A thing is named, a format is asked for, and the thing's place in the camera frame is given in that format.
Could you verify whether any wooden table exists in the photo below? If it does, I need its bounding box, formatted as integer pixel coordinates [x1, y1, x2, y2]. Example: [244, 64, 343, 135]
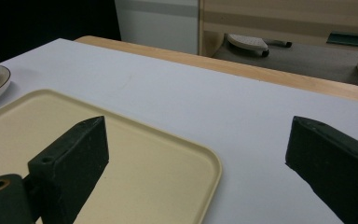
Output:
[74, 35, 358, 105]

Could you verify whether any white slipper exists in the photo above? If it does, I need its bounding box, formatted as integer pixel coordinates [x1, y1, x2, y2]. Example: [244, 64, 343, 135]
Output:
[227, 33, 270, 58]

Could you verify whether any beige plastic tray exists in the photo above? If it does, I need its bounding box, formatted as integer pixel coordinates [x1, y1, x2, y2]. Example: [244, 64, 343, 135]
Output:
[0, 89, 223, 224]

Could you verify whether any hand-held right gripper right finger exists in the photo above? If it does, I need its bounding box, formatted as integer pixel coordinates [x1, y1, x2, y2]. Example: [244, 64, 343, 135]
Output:
[284, 116, 358, 224]

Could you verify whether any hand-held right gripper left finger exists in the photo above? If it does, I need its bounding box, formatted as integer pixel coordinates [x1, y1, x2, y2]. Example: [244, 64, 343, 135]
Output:
[27, 115, 110, 224]

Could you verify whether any wooden cabinet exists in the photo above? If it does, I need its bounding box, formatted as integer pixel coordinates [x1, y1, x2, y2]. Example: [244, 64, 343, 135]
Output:
[198, 0, 358, 104]

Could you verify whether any green flat board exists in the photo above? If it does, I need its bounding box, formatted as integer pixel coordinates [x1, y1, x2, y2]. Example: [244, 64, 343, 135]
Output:
[326, 31, 358, 49]

